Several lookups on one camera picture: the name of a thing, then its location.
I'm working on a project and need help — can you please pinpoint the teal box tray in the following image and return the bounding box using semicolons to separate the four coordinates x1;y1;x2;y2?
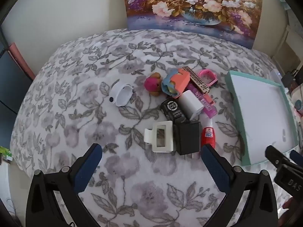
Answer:
225;71;299;166

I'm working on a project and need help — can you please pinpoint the black charger plug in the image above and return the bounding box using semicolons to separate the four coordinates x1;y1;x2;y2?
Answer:
173;120;201;159

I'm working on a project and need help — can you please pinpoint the white hair claw clip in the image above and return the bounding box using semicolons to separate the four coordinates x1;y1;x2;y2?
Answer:
144;120;174;153

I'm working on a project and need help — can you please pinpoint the dark cabinet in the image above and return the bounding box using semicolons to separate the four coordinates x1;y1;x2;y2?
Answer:
0;50;34;147

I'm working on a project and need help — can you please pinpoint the green packet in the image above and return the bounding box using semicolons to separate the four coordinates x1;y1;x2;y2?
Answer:
0;146;12;164

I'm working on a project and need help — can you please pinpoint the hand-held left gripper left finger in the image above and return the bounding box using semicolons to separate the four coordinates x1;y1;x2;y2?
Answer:
26;143;103;227

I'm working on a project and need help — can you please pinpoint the gold patterned lighter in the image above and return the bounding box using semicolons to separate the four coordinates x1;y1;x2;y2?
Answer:
182;66;210;94

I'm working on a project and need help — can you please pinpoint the pink toy dog figure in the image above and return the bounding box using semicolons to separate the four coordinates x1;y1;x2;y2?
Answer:
144;73;162;97

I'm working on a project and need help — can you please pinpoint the white cup-shaped piece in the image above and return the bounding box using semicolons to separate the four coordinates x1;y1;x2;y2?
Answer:
109;82;134;107

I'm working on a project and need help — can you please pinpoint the grey floral blanket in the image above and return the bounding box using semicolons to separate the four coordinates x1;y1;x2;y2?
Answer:
9;28;296;227

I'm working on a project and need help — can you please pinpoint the floral painting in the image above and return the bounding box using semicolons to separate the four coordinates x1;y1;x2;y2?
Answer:
123;0;263;50

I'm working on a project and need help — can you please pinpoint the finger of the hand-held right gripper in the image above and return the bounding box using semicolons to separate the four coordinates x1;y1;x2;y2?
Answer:
265;145;288;171
290;150;303;167

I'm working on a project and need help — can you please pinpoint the black cylinder lighter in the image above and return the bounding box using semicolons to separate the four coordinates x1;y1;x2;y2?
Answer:
160;99;185;124

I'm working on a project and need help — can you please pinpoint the purple and pink tube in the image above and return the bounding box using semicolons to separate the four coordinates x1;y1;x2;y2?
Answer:
188;84;217;118

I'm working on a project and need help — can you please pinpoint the white furniture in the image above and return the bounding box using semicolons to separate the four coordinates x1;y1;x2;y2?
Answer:
272;25;303;76

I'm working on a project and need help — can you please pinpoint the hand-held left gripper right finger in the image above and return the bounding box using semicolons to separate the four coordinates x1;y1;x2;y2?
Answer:
200;144;281;227

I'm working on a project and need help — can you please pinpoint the pink watch frame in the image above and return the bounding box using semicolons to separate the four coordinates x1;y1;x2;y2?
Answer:
198;69;218;87

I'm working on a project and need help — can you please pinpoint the pink board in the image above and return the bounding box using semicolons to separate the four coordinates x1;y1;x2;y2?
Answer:
8;43;36;78

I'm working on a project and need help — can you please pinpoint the white charger plug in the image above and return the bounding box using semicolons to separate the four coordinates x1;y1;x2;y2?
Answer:
178;90;204;120

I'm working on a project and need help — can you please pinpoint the red correction fluid bottle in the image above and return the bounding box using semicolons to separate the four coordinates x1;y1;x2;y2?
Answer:
201;119;216;148

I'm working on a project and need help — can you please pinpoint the coral and blue toy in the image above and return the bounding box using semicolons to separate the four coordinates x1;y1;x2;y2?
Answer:
161;68;191;99

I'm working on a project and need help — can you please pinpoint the small black device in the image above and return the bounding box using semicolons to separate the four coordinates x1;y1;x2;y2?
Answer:
282;70;296;93

